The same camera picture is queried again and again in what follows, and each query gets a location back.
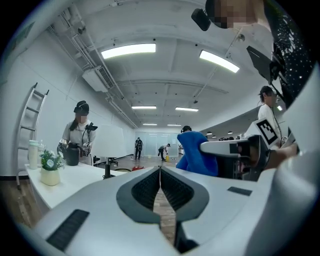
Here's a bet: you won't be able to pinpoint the person's right forearm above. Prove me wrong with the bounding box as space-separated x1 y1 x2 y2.
267 144 300 171

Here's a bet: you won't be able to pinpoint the black chest-mounted device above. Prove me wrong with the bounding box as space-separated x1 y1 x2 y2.
246 45 287 86

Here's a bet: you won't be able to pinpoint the white air conditioner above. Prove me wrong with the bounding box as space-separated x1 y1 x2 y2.
82 65 116 93

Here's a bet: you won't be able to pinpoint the blue cloth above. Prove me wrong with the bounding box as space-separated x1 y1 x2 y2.
175 130 219 178

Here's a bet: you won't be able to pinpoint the black kettle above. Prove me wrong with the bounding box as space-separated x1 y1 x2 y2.
65 141 81 167

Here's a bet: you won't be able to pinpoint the person's head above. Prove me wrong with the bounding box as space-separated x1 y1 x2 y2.
205 0 266 30

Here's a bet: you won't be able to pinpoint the black head camera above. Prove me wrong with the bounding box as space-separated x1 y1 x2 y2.
191 8 212 32

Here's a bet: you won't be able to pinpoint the translucent white bottle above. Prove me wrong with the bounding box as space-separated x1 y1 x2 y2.
37 139 48 157

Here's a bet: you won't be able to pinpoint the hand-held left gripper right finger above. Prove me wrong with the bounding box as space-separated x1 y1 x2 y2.
159 165 266 256

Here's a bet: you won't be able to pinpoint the artificial flowers in cream pot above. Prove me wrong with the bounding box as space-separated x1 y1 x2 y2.
39 149 66 187

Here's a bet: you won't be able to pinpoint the aluminium ladder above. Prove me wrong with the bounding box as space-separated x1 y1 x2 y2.
15 82 50 191

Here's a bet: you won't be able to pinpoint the white ceiling pipe bundle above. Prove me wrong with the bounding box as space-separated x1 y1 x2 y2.
48 14 138 130

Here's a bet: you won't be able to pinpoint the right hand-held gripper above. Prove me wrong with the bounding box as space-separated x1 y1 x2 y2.
199 117 289 183

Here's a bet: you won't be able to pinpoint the white tumbler with green lid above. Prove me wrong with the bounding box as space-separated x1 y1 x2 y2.
27 139 39 170

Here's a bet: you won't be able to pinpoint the person's black shirt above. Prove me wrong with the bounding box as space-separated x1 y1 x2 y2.
262 0 316 109

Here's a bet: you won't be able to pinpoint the group of ceiling light panels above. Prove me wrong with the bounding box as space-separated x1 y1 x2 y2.
101 43 240 127

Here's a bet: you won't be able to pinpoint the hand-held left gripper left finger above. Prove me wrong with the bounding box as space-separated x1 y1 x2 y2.
32 165 176 256

